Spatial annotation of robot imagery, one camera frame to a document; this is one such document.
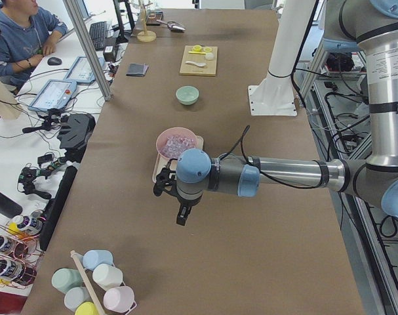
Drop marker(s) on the light blue cup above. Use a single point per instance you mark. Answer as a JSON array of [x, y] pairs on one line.
[[95, 257]]

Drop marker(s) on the aluminium frame post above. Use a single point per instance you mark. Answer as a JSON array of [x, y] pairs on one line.
[[83, 35]]

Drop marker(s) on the pink bowl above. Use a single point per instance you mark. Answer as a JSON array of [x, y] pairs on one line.
[[177, 131]]

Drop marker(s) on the pink cup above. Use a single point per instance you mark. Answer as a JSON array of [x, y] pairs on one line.
[[120, 299]]

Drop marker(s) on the black computer mouse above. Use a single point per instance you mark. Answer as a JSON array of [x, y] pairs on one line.
[[54, 61]]

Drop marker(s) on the wooden cup rack pole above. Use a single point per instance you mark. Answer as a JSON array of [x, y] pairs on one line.
[[76, 258]]

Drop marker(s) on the sage green cup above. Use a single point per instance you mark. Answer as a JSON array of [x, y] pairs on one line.
[[65, 279]]

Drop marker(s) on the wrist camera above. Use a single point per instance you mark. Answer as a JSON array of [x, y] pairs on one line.
[[165, 181]]

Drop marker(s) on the teach pendant tablet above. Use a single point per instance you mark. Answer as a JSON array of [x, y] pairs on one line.
[[80, 71], [55, 94]]

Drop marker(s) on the yellow cup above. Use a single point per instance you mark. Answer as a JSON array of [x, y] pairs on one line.
[[86, 308]]

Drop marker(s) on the black keyboard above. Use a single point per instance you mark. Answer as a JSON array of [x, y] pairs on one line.
[[98, 32]]

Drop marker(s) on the grey folded cloth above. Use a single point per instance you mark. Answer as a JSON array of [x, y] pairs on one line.
[[137, 70]]

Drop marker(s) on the wooden mug tree stand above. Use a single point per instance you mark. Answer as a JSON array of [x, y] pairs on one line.
[[145, 35]]

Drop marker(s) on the far teach pendant tablet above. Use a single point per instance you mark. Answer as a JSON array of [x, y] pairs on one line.
[[80, 71]]

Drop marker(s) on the copper wire bottle basket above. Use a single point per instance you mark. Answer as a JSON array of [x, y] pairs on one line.
[[20, 252]]

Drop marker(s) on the mint green bowl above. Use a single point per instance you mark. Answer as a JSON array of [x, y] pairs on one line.
[[187, 95]]

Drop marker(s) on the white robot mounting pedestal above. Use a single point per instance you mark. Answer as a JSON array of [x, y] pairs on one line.
[[274, 96]]

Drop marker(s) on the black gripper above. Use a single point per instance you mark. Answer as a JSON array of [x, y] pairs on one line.
[[186, 203]]

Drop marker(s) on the clear ice cubes pile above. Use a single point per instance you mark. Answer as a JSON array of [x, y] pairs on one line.
[[175, 145]]

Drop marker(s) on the black controller device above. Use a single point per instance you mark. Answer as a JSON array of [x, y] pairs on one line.
[[74, 135]]

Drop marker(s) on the beige rabbit tray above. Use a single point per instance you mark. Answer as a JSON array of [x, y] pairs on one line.
[[162, 161]]

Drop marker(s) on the bamboo cutting board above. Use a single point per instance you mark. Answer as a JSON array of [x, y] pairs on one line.
[[199, 61]]

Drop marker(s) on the grey cup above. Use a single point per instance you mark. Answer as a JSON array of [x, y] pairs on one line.
[[75, 297]]

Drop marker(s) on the black water bottle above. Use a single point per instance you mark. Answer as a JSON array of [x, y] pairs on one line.
[[8, 207]]

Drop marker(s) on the metal scoop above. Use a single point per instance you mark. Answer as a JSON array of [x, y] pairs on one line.
[[173, 26]]

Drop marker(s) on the near teach pendant tablet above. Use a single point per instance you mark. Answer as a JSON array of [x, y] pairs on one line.
[[55, 94]]

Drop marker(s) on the wooden tray far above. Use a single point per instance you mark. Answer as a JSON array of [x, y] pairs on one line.
[[153, 18]]

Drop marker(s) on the black long bar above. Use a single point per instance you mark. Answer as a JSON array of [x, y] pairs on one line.
[[55, 206]]

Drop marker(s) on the seated person in hoodie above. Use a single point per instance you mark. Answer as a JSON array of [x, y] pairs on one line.
[[28, 34]]

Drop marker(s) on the white cup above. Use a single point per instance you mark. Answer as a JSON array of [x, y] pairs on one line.
[[107, 276]]

